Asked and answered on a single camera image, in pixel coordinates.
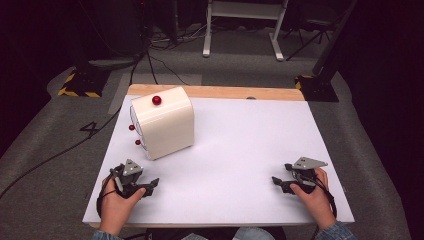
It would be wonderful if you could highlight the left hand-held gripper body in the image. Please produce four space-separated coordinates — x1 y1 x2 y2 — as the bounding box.
110 159 148 198

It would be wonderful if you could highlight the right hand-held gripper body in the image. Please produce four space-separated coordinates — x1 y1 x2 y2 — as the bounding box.
284 156 329 195

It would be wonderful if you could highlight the cream cabinet with red knobs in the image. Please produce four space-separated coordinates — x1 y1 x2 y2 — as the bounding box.
128 86 196 161

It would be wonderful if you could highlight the person's right hand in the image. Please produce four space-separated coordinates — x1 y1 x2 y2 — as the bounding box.
289 167 336 231

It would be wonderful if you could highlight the person's left hand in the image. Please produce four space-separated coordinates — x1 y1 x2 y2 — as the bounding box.
98 177 147 236

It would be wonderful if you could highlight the white table mat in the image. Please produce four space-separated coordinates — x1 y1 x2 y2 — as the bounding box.
82 94 355 225

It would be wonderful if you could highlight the black stand with striped base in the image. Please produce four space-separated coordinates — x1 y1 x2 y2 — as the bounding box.
57 0 112 99
294 0 359 103

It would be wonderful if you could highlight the wooden table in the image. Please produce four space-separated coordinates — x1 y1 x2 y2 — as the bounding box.
127 83 306 102

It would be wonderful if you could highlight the black tripod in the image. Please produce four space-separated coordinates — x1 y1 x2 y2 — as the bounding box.
283 13 336 62

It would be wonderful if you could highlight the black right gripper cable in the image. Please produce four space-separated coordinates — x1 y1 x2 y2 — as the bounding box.
308 174 338 219

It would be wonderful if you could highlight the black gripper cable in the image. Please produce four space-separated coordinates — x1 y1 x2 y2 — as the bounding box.
308 174 338 219
95 168 118 219

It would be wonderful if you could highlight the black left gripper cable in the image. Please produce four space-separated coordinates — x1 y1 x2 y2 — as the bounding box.
95 168 118 219

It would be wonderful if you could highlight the long black floor cable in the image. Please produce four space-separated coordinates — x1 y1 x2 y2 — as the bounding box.
0 49 148 201

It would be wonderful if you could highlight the white desk frame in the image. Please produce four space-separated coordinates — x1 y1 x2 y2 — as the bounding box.
202 0 290 62

